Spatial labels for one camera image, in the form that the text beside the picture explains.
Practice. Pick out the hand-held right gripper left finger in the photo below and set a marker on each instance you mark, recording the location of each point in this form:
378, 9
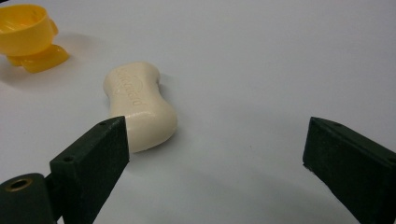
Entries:
90, 165

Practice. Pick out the cream soap bar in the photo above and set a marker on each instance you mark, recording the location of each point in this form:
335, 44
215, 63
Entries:
140, 99

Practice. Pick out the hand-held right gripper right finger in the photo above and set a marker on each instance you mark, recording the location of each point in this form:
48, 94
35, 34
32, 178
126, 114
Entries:
351, 165

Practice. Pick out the yellow plastic cup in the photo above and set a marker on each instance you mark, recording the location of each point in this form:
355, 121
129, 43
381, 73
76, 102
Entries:
26, 34

